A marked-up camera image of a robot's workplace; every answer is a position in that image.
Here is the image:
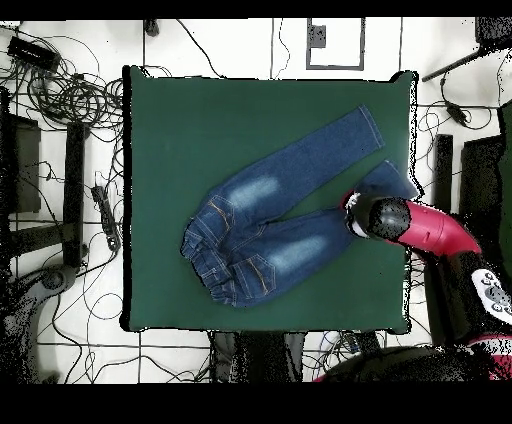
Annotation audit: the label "blue denim jeans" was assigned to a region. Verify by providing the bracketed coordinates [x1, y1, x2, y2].
[179, 104, 420, 309]

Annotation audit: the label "black flat panel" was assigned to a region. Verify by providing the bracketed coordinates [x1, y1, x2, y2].
[456, 134, 504, 241]
[0, 113, 42, 215]

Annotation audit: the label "black upright bar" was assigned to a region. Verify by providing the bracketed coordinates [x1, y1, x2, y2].
[62, 121, 87, 270]
[433, 134, 455, 213]

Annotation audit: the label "black power adapter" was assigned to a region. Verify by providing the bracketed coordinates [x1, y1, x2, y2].
[439, 77, 471, 126]

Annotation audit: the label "dark green fabric panel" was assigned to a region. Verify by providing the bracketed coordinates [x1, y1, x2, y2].
[495, 100, 512, 265]

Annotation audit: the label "dark green table cloth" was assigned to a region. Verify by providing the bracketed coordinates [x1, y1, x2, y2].
[121, 64, 419, 335]

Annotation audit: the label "black tripod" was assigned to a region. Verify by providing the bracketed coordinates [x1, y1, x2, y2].
[421, 16, 512, 84]

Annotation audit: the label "black power strip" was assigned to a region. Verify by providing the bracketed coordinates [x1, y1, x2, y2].
[90, 184, 122, 252]

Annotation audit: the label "black electronics box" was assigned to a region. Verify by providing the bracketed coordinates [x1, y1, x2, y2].
[6, 35, 62, 71]

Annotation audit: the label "grey floor frame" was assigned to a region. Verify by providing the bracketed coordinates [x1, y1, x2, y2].
[306, 17, 366, 72]

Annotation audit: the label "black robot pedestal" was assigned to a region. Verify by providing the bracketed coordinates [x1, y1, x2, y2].
[208, 330, 307, 383]

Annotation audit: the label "tangled black cables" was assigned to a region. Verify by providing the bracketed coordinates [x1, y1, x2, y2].
[0, 27, 125, 133]

